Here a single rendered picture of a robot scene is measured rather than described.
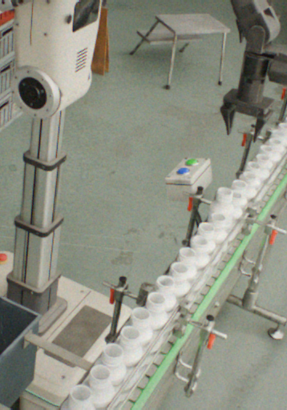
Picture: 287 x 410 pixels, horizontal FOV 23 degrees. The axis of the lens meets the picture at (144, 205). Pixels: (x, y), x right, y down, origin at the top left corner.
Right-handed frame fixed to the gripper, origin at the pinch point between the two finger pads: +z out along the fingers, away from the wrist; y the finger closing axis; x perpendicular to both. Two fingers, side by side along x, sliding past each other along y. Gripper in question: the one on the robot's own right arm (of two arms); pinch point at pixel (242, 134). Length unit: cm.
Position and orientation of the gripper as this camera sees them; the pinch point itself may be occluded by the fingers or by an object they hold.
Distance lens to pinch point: 164.8
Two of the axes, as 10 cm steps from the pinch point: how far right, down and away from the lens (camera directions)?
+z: -0.9, 8.4, 5.3
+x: 4.3, -4.5, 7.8
